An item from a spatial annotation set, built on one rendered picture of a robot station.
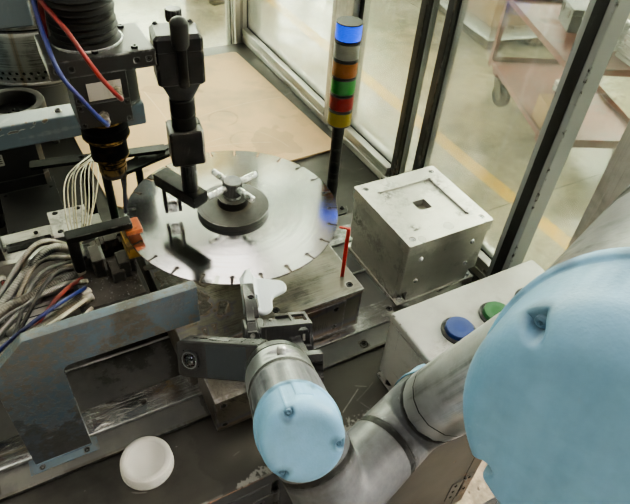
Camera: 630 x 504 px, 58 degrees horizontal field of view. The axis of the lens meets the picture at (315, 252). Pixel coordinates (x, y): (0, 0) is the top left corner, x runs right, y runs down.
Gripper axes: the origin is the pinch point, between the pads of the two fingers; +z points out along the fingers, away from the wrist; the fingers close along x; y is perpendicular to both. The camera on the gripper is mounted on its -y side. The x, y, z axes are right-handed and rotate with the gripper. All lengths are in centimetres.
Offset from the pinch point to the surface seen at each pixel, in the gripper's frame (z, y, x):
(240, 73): 96, 9, 45
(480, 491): 52, 65, -70
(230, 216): 8.5, -0.7, 14.1
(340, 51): 19.8, 19.7, 39.7
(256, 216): 8.3, 3.2, 13.9
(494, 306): -4.3, 36.1, 0.5
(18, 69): 58, -41, 42
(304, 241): 4.2, 9.7, 10.3
